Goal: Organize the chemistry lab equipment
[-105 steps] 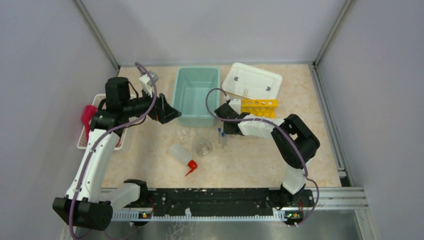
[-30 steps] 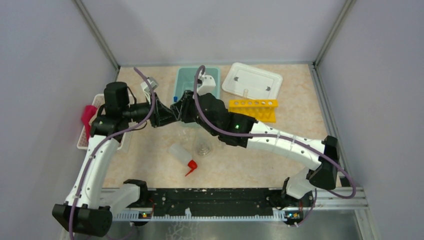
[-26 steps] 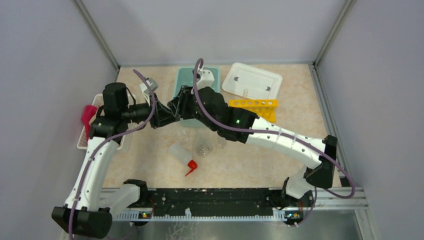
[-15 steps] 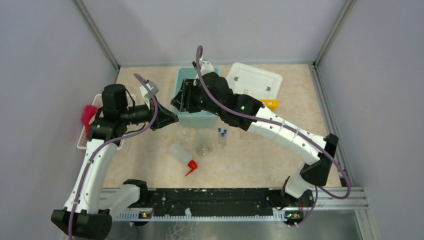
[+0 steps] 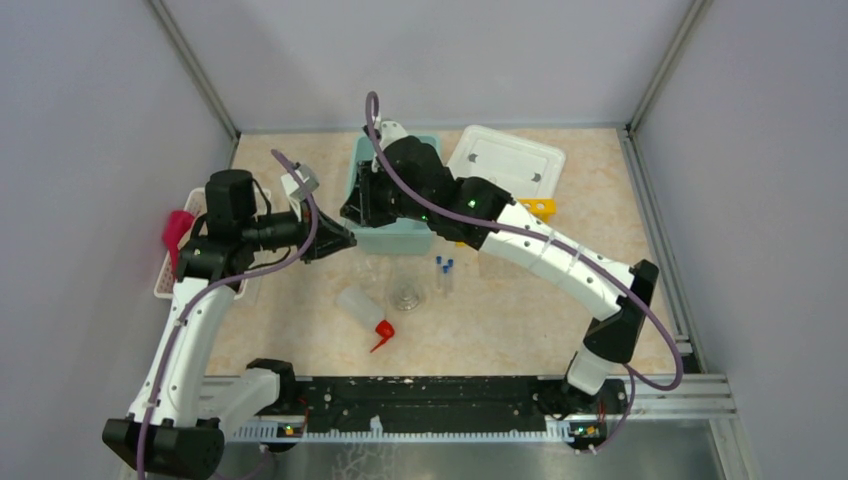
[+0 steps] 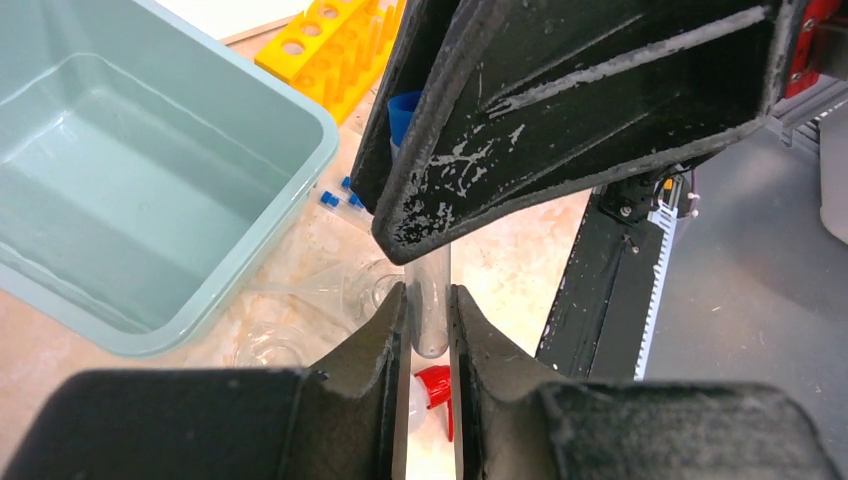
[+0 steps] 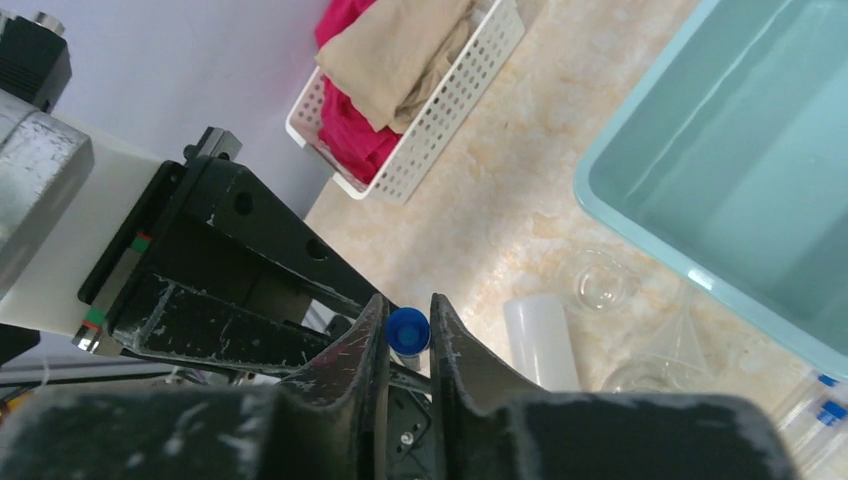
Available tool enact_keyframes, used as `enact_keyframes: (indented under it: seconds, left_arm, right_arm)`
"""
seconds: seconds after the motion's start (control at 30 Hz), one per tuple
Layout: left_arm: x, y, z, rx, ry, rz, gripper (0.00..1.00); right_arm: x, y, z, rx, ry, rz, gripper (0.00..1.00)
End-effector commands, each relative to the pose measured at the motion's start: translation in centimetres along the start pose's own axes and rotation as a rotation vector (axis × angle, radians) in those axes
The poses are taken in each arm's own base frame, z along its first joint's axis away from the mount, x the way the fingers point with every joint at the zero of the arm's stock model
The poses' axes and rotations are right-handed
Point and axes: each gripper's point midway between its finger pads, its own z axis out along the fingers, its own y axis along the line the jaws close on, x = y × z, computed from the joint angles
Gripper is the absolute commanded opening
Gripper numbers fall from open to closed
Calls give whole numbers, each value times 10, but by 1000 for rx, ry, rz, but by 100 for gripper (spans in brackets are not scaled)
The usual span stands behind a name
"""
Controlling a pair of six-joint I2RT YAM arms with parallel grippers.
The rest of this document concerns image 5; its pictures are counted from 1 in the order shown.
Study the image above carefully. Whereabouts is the white plastic lid tray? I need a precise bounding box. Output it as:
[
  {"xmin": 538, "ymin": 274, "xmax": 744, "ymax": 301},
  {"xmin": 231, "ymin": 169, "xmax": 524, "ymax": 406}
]
[{"xmin": 447, "ymin": 125, "xmax": 566, "ymax": 199}]

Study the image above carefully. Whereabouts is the small glass beaker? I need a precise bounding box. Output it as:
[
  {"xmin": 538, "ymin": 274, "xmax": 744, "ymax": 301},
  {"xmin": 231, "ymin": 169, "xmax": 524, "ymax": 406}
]
[{"xmin": 353, "ymin": 257, "xmax": 381, "ymax": 289}]

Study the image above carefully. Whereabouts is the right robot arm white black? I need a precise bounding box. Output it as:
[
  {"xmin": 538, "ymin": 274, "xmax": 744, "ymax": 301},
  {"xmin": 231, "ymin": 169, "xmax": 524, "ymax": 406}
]
[{"xmin": 340, "ymin": 136, "xmax": 659, "ymax": 412}]

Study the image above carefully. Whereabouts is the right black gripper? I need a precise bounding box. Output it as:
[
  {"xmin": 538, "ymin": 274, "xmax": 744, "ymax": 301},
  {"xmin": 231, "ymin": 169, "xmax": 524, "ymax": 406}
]
[{"xmin": 341, "ymin": 160, "xmax": 432, "ymax": 230}]

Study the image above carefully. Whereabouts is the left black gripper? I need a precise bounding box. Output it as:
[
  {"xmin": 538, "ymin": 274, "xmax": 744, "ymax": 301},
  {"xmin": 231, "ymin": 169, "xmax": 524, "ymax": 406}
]
[{"xmin": 242, "ymin": 194, "xmax": 358, "ymax": 264}]

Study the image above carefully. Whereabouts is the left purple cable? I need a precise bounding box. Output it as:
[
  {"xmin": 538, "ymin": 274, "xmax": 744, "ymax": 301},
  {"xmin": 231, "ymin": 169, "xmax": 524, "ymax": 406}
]
[{"xmin": 135, "ymin": 148, "xmax": 321, "ymax": 480}]

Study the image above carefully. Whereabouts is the wash bottle red cap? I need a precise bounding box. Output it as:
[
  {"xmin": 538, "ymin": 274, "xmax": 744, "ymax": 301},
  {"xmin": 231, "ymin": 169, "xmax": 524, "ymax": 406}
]
[{"xmin": 335, "ymin": 285, "xmax": 396, "ymax": 353}]

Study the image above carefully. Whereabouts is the blue capped tube right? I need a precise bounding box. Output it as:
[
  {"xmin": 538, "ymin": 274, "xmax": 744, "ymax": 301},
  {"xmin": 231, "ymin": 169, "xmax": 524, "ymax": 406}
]
[{"xmin": 444, "ymin": 258, "xmax": 454, "ymax": 293}]

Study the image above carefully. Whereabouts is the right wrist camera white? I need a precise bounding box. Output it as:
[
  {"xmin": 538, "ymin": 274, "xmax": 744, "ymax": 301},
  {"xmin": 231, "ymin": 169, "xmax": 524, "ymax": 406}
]
[{"xmin": 373, "ymin": 119, "xmax": 409, "ymax": 149}]

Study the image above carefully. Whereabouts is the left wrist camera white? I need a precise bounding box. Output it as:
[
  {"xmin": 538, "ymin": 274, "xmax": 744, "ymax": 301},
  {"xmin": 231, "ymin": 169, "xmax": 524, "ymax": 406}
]
[{"xmin": 281, "ymin": 163, "xmax": 320, "ymax": 217}]

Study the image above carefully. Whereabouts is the glass funnel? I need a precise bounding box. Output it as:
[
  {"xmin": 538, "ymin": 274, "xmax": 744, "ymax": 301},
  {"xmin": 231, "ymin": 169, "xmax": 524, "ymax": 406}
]
[{"xmin": 378, "ymin": 255, "xmax": 410, "ymax": 295}]

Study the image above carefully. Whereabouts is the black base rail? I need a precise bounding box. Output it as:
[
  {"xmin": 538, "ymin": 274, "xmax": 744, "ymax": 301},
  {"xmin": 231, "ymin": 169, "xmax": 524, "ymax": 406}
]
[{"xmin": 270, "ymin": 376, "xmax": 628, "ymax": 434}]

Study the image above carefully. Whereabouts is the teal plastic tub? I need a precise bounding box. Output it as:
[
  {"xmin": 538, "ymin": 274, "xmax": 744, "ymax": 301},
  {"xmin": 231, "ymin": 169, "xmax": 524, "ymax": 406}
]
[{"xmin": 343, "ymin": 135, "xmax": 434, "ymax": 255}]

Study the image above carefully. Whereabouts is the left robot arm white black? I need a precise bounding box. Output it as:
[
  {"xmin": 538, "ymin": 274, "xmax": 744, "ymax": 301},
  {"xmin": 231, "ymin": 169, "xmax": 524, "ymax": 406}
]
[{"xmin": 101, "ymin": 165, "xmax": 355, "ymax": 479}]

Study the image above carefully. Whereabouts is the glass erlenmeyer flask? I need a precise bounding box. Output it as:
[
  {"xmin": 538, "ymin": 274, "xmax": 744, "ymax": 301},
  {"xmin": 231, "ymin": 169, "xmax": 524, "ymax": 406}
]
[{"xmin": 387, "ymin": 280, "xmax": 426, "ymax": 312}]

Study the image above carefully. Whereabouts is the pink cloth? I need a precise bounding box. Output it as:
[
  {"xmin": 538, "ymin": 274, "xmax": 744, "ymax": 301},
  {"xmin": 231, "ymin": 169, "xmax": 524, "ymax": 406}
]
[{"xmin": 161, "ymin": 210, "xmax": 195, "ymax": 272}]

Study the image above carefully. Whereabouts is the blue capped tube left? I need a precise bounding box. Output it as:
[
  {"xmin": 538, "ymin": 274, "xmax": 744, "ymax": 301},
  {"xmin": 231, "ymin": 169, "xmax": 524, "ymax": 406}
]
[{"xmin": 434, "ymin": 255, "xmax": 443, "ymax": 292}]

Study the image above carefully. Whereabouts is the white cable duct strip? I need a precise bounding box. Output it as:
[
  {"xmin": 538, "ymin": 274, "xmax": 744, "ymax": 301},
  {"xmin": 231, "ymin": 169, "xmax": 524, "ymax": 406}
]
[{"xmin": 228, "ymin": 420, "xmax": 601, "ymax": 445}]

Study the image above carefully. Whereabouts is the blue capped tube middle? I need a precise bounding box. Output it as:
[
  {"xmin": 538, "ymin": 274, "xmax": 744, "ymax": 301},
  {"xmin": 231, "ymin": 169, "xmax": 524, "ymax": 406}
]
[{"xmin": 439, "ymin": 264, "xmax": 451, "ymax": 297}]

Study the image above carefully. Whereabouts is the white perforated basket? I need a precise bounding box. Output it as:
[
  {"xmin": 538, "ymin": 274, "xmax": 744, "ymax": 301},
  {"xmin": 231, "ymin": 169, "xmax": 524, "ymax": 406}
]
[{"xmin": 153, "ymin": 186, "xmax": 274, "ymax": 306}]

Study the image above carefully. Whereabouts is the blue capped tube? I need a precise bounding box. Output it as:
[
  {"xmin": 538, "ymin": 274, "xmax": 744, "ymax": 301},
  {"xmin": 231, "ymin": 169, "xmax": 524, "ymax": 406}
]
[
  {"xmin": 434, "ymin": 255, "xmax": 443, "ymax": 292},
  {"xmin": 439, "ymin": 264, "xmax": 451, "ymax": 297},
  {"xmin": 444, "ymin": 258, "xmax": 454, "ymax": 293}
]

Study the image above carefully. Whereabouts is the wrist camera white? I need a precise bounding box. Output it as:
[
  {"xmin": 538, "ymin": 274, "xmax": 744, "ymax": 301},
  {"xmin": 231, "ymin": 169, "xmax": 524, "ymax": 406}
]
[
  {"xmin": 281, "ymin": 163, "xmax": 320, "ymax": 217},
  {"xmin": 373, "ymin": 119, "xmax": 409, "ymax": 149}
]

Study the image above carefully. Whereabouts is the yellow test tube rack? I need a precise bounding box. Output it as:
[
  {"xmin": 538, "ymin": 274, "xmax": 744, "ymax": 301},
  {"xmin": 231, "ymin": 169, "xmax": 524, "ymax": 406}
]
[{"xmin": 518, "ymin": 198, "xmax": 557, "ymax": 223}]

